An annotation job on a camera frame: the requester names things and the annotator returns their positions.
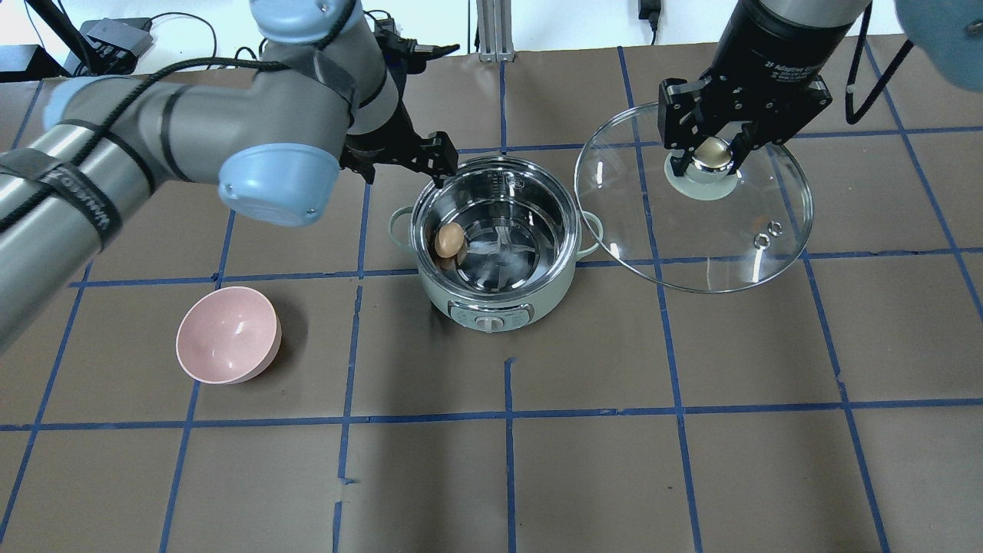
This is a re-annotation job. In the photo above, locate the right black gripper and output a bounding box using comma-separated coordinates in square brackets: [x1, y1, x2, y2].
[659, 1, 833, 176]

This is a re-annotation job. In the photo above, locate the pink bowl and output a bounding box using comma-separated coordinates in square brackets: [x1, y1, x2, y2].
[175, 286, 283, 385]

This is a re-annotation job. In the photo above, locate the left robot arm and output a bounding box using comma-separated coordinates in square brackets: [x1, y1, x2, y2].
[1, 1, 458, 349]

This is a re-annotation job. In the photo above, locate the aluminium frame post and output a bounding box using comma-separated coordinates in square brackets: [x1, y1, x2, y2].
[476, 0, 516, 63]

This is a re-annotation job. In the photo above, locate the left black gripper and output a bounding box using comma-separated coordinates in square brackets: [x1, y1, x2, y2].
[339, 101, 458, 188]

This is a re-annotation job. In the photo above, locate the pale green electric pot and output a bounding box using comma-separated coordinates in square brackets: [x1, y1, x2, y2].
[389, 155, 604, 333]

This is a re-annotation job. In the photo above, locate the glass pot lid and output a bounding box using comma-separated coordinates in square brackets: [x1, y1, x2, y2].
[574, 104, 814, 294]

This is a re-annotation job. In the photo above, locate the brown egg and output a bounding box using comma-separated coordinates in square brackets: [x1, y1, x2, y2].
[433, 223, 467, 259]

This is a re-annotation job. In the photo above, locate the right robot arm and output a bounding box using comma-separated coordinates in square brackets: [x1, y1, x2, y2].
[659, 1, 982, 177]

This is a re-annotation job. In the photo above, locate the black power adapter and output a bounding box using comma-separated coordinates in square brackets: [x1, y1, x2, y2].
[637, 0, 664, 27]

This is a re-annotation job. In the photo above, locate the grey usb hub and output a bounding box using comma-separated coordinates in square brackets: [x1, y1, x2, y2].
[81, 17, 152, 75]

